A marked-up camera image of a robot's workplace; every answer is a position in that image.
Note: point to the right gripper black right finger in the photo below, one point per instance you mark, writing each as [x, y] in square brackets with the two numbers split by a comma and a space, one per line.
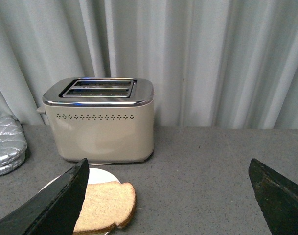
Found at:
[277, 197]

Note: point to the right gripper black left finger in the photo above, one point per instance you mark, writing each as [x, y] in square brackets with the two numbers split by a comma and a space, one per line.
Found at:
[54, 210]

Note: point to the slice of brown bread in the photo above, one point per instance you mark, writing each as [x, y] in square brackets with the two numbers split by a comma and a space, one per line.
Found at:
[129, 203]

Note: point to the beige two-slot toaster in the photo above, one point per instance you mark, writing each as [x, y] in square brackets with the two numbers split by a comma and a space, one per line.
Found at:
[105, 120]

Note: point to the white round plate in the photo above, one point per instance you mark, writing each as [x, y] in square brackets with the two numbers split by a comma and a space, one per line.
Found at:
[99, 176]

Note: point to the lower silver quilted oven mitt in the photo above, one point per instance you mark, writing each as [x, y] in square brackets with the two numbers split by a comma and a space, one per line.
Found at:
[11, 164]

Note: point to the silver quilted oven mitt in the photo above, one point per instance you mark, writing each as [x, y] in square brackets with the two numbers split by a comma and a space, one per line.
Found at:
[11, 164]
[12, 139]

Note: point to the upper silver quilted oven mitt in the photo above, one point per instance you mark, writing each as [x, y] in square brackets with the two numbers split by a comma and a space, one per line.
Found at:
[12, 139]

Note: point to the grey curtain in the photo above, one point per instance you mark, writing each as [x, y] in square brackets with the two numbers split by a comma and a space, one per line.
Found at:
[225, 63]

